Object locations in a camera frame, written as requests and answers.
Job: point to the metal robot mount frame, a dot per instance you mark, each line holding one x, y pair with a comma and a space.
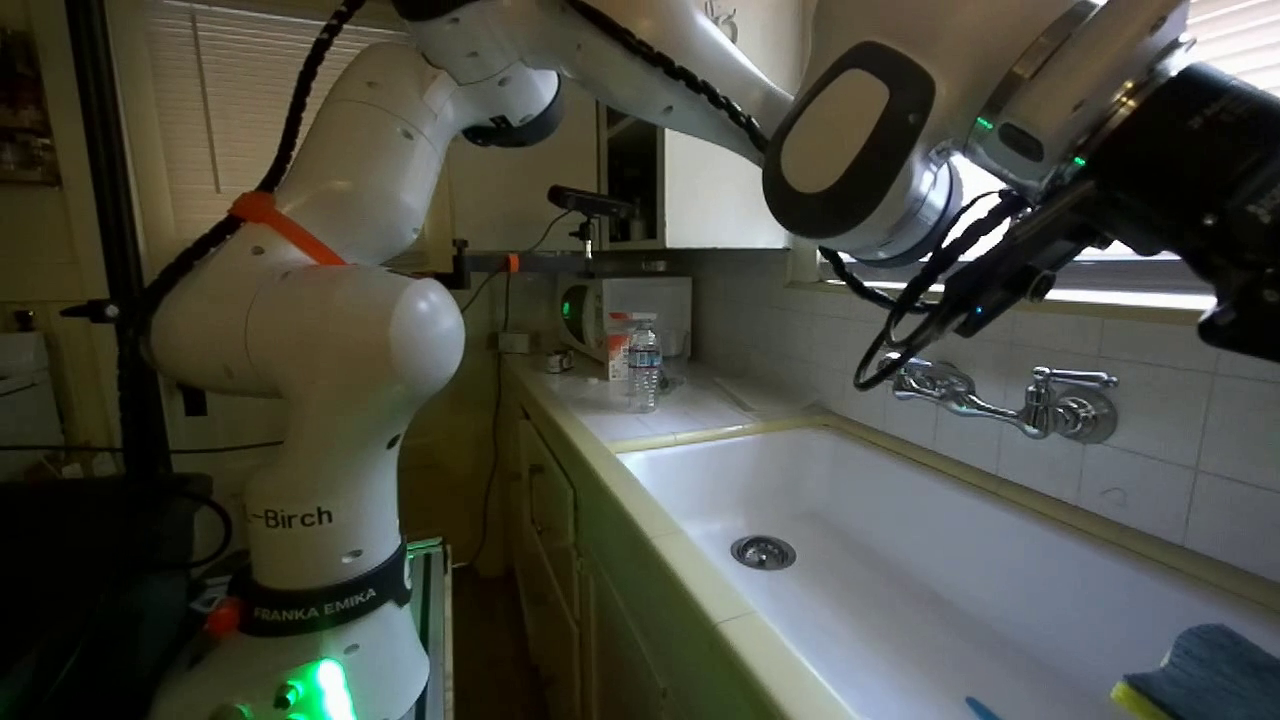
431, 627

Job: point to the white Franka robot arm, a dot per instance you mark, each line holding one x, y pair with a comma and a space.
335, 346

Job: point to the yellow green scrub sponge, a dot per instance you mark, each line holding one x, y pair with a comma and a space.
1220, 675

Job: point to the white wall cabinet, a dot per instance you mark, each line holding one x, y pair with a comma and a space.
723, 187

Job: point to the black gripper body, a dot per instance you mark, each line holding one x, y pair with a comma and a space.
1203, 172

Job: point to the black vertical stand pole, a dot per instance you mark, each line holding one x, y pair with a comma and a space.
122, 201

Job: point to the narrow white window blind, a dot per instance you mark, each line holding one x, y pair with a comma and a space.
242, 144

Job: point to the metal sink drain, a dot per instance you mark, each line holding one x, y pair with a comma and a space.
764, 555

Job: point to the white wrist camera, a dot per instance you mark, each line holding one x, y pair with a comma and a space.
1054, 135

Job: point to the pale green base cabinet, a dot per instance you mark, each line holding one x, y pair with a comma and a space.
575, 574

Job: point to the small bottle with red label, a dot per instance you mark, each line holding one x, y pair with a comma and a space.
616, 362

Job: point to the framed wall picture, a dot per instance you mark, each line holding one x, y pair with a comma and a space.
27, 104

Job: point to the clear plastic water bottle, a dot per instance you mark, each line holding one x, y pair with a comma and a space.
647, 362

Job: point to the black horizontal rail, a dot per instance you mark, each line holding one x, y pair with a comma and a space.
563, 266

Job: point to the black exterior camera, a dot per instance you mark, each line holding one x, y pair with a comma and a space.
587, 201

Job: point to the chrome wall faucet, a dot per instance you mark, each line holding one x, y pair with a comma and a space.
1061, 404

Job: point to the white sink basin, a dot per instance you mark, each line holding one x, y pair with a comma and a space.
935, 574

